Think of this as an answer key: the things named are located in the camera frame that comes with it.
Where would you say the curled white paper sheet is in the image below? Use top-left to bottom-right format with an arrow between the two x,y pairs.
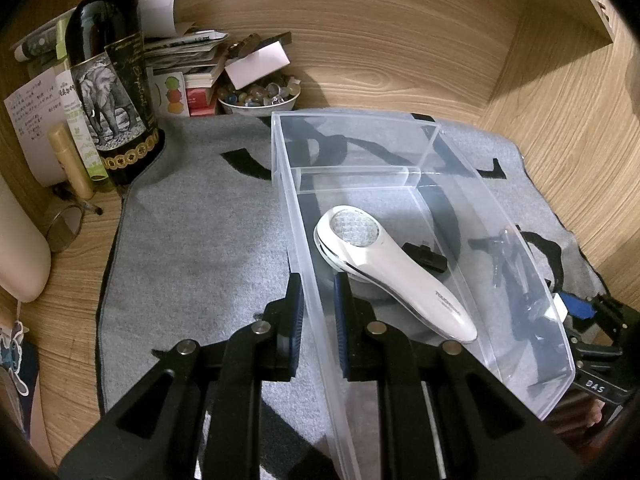
135,0 -> 178,38

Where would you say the green and white tube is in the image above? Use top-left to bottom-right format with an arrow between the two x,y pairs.
52,67 -> 108,183

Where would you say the fruit sticker card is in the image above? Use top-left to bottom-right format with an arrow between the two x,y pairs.
150,72 -> 188,118

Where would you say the white bowl of marbles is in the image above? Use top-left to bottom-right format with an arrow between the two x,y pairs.
217,74 -> 302,117

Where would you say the clear plastic storage box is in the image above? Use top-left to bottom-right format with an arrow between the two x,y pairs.
270,110 -> 576,480

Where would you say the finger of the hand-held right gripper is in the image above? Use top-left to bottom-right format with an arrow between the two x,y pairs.
519,291 -> 617,362
562,295 -> 632,334

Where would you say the small red box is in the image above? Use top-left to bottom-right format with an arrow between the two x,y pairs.
185,74 -> 221,116

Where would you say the person's right hand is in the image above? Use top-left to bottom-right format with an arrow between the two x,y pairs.
554,393 -> 620,442

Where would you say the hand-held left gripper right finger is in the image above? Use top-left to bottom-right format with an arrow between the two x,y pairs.
333,272 -> 586,480

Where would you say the round metal-rimmed mirror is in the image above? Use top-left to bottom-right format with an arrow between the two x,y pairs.
45,205 -> 103,254

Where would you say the cream cylinder cushion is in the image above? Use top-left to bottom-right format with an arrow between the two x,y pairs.
0,175 -> 52,303

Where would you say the stack of papers and booklets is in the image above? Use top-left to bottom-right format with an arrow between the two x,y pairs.
142,30 -> 231,88

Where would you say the handwritten paper note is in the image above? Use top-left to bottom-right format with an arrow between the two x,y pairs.
4,67 -> 71,188

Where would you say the grey mat with black letters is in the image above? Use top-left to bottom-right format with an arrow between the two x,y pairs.
97,107 -> 608,480

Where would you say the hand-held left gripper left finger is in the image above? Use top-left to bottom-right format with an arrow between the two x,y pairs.
59,275 -> 304,480

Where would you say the printed cartoon charm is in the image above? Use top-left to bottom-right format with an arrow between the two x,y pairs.
0,305 -> 41,401

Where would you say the white travel plug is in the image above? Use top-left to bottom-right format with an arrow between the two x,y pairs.
546,294 -> 569,322

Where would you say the dark wine bottle elephant label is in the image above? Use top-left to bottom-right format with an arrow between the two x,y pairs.
65,0 -> 166,188

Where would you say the rolled printed magazine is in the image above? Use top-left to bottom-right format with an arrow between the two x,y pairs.
12,15 -> 71,63

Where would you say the blank white card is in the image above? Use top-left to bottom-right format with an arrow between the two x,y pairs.
223,42 -> 291,88

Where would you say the white handheld device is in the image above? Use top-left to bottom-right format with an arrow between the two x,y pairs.
313,205 -> 478,345

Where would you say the beige lip balm tube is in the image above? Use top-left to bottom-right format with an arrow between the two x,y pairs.
47,124 -> 96,201

